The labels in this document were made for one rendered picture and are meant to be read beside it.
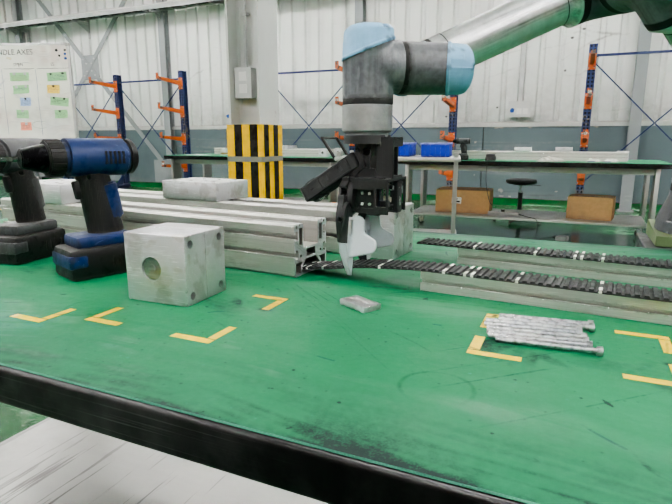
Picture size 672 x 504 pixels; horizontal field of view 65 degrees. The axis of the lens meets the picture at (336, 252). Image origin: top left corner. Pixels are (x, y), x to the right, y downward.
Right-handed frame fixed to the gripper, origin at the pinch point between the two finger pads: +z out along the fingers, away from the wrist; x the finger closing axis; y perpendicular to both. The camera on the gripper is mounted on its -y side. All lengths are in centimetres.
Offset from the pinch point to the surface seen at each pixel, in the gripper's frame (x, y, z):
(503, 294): -2.0, 23.8, 1.3
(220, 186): 15.0, -40.1, -9.4
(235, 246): -3.9, -20.9, -1.4
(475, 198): 481, -101, 42
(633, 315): -1.9, 39.4, 1.8
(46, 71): 283, -500, -88
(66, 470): -6, -74, 58
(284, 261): -5.0, -10.0, -0.2
